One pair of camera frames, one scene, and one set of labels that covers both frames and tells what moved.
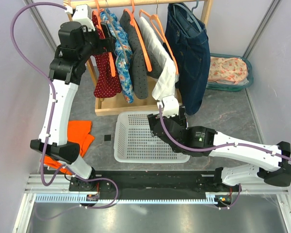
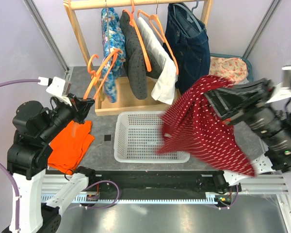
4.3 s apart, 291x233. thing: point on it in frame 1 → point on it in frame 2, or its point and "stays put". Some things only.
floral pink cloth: [232, 70] stays put
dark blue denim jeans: [186, 37] stays put
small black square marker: [107, 137] stays put
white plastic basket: [134, 143] stays put
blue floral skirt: [123, 51] → [114, 51]
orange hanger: [157, 25] stays put
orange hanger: [134, 22] stays put
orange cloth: [79, 133] stays put
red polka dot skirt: [105, 85] → [193, 127]
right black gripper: [180, 119] → [231, 103]
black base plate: [152, 182] stays put
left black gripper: [104, 45] → [80, 106]
